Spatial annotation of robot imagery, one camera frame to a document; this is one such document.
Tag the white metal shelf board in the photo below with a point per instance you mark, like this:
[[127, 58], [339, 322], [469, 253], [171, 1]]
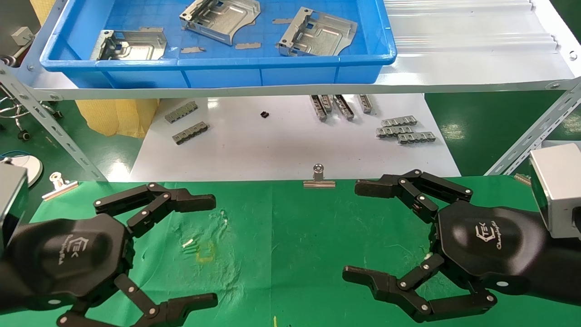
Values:
[[454, 72]]

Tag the green table cloth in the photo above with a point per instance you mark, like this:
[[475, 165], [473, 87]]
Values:
[[290, 254]]

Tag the grey tape strip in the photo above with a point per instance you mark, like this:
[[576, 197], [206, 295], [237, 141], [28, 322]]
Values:
[[248, 45], [282, 21], [193, 50]]

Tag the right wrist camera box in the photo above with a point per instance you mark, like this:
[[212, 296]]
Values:
[[560, 190]]

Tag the white ribbed panel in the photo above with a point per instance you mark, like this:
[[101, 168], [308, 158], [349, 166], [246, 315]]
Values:
[[454, 22]]

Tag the chrome stool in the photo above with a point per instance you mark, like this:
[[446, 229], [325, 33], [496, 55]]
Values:
[[7, 110]]

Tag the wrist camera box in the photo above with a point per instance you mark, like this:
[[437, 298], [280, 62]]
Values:
[[560, 190], [11, 200]]

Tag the small grey box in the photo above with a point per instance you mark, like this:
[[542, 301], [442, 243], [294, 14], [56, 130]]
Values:
[[22, 36]]

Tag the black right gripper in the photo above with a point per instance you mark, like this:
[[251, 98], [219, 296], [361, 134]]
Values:
[[490, 245]]

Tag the slotted steel shelf leg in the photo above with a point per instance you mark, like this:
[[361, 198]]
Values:
[[535, 131], [54, 127]]

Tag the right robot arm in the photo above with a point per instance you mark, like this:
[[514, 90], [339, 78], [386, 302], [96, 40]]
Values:
[[565, 272]]

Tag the grey metal connector strip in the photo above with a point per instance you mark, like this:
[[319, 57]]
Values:
[[181, 112], [365, 103], [327, 102], [416, 137], [394, 131], [190, 133], [318, 109], [344, 108], [399, 121]]

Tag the blue plastic bin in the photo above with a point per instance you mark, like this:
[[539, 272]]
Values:
[[227, 77]]

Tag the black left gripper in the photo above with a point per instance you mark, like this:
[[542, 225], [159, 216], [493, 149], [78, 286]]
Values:
[[68, 259]]

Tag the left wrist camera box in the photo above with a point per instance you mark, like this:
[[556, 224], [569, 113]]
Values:
[[11, 200]]

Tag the stamped sheet metal bracket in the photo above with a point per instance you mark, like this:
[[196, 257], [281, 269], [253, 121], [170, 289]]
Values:
[[222, 20], [317, 36], [136, 47]]

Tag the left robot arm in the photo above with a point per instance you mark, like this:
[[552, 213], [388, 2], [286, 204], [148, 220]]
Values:
[[4, 286]]

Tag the white tape scrap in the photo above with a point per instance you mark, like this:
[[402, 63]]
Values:
[[187, 244]]

